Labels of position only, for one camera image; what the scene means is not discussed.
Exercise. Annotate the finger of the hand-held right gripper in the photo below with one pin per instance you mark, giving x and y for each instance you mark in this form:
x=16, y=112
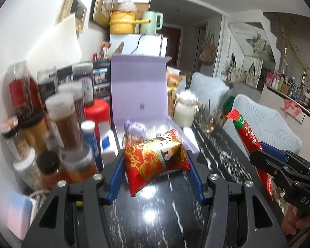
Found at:
x=263, y=159
x=272, y=150

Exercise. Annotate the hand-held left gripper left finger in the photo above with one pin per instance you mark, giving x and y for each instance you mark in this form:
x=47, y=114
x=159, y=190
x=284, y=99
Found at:
x=116, y=180

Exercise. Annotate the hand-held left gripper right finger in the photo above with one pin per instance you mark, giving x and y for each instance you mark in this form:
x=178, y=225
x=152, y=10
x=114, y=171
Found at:
x=196, y=183

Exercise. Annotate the long red sauce packet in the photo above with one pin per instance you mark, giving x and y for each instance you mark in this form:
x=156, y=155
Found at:
x=244, y=129

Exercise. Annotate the red gold snack packet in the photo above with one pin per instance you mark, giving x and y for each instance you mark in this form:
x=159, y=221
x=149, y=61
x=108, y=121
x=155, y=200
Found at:
x=155, y=162

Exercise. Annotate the purple sachet pouch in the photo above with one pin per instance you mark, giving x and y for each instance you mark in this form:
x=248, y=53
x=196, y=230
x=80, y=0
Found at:
x=135, y=131

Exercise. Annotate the purple gift box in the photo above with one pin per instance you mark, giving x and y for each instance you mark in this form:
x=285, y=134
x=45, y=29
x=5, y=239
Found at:
x=139, y=82

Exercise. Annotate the person's right hand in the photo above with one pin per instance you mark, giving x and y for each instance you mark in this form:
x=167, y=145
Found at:
x=294, y=222

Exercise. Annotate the chair with leaf pattern cover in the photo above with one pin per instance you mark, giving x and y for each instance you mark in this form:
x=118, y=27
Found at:
x=271, y=131

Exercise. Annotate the small white blue box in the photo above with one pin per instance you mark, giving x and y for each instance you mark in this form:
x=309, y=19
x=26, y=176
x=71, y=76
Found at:
x=108, y=147

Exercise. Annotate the blue tube with white cap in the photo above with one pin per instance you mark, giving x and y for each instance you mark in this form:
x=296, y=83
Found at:
x=91, y=144

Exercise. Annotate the pink bow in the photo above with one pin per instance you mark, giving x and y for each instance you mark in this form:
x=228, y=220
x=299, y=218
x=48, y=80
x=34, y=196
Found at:
x=293, y=107

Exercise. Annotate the white sideboard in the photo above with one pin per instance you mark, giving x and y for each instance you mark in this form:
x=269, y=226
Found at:
x=273, y=98

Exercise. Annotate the green box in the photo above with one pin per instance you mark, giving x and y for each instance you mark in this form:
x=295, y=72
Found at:
x=228, y=106

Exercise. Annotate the glass cup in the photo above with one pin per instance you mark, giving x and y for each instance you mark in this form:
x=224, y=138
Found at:
x=211, y=122

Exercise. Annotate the row of cosmetic bottles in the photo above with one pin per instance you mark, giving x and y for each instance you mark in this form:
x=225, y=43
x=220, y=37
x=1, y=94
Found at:
x=292, y=87

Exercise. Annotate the black lid jar red label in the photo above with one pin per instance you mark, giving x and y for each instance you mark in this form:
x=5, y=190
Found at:
x=50, y=168

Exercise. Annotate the red container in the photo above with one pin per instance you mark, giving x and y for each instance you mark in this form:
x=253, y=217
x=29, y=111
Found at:
x=98, y=113

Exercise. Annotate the white ceramic jar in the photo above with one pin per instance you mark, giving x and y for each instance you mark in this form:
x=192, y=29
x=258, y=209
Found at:
x=186, y=108

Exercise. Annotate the metal stirring stick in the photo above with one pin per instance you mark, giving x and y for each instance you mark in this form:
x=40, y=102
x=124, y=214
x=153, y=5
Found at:
x=209, y=106

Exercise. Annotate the white tote bag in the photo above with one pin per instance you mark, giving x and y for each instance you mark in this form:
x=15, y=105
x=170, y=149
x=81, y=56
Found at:
x=232, y=71
x=252, y=75

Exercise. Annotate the brown granule jar white lid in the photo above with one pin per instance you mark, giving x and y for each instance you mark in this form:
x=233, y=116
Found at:
x=64, y=121

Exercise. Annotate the grain jar white lid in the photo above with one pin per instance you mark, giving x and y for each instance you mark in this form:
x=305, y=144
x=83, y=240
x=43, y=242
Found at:
x=28, y=170

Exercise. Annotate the chair with grey-blue cover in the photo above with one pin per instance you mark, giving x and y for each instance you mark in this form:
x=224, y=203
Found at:
x=209, y=87

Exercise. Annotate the clear glass bottle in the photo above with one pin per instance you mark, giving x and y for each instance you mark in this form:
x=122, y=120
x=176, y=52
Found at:
x=284, y=62

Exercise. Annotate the dark label jar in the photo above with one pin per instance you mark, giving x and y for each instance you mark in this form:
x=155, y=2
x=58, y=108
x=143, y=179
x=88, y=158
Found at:
x=84, y=91

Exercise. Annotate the black lid jar yellow contents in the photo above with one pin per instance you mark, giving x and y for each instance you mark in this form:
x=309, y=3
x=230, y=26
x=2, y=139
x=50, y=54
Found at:
x=33, y=134

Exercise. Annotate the orange snack bag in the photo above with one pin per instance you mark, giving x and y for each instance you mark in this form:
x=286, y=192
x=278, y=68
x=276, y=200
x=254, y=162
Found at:
x=174, y=87

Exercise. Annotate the dried bamboo branch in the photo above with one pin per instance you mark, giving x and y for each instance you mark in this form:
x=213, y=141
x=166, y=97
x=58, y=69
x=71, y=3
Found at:
x=297, y=51

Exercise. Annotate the black pouch pack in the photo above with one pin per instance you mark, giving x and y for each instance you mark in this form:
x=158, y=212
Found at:
x=98, y=80

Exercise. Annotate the pastel power bank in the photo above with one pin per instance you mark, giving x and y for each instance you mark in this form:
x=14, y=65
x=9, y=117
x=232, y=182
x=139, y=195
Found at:
x=19, y=217

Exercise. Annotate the grain jar pink lid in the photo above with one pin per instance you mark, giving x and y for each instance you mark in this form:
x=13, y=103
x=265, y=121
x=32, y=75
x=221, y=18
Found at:
x=14, y=137

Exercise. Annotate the dark jar clear lid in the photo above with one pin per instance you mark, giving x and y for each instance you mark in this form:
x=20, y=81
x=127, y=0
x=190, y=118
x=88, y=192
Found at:
x=47, y=85

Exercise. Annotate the brown hanging bag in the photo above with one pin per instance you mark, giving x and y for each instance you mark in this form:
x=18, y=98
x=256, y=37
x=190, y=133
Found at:
x=208, y=50

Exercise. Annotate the jar with red contents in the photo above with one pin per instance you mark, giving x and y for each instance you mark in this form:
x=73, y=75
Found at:
x=23, y=87

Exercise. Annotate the colourful snack bag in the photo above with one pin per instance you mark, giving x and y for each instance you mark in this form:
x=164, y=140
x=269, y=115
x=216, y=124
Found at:
x=104, y=49

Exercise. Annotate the white fridge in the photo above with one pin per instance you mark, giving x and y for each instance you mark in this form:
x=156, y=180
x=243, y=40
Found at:
x=149, y=45

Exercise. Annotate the dark wooden door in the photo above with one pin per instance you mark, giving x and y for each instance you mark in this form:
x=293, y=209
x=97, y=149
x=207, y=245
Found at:
x=171, y=41

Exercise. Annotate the white foam board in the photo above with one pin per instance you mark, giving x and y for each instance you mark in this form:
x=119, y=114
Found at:
x=56, y=44

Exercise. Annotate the yellow pot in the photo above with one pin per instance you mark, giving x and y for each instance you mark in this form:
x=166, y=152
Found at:
x=121, y=23

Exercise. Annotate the white plastic bag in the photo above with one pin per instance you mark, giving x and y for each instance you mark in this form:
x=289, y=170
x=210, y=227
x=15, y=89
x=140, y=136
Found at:
x=128, y=7

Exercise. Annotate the framed picture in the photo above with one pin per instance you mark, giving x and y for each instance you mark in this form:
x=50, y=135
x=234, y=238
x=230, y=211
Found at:
x=104, y=2

